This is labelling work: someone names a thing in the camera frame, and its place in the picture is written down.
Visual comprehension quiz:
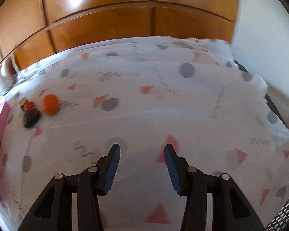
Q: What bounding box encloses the pink-edged white cardboard box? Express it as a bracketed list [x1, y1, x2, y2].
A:
[0, 101, 11, 201]

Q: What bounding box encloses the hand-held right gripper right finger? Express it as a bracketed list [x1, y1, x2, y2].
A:
[164, 144, 265, 231]

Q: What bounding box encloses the black perforated mesh panel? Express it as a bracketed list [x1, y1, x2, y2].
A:
[262, 192, 289, 231]

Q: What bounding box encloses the white power cable with plug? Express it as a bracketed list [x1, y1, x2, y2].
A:
[11, 55, 21, 75]

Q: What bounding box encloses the wooden panelled wardrobe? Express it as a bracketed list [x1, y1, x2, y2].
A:
[0, 0, 240, 71]

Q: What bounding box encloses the orange tangerine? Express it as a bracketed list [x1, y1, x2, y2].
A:
[42, 94, 59, 115]

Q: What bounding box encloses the white patterned tablecloth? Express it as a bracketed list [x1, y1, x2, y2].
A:
[0, 36, 289, 231]

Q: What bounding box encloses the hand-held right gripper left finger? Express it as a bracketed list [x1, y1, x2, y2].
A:
[19, 144, 121, 231]

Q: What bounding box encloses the dark wrinkled passion fruit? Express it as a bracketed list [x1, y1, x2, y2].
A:
[23, 109, 41, 128]

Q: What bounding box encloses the dark curved rail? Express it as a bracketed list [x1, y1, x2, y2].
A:
[233, 60, 287, 127]

